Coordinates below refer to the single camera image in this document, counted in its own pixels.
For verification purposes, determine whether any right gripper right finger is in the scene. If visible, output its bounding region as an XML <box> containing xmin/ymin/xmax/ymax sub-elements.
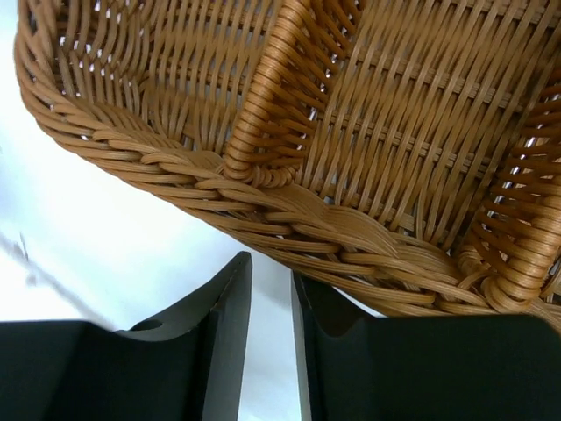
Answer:
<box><xmin>291</xmin><ymin>273</ymin><xmax>560</xmax><ymax>420</ymax></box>

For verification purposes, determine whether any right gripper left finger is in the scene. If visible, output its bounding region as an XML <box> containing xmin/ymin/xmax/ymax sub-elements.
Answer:
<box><xmin>1</xmin><ymin>252</ymin><xmax>252</xmax><ymax>420</ymax></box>

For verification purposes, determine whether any brown wicker divided basket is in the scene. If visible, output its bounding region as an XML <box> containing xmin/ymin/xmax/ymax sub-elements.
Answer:
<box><xmin>14</xmin><ymin>1</ymin><xmax>560</xmax><ymax>327</ymax></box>

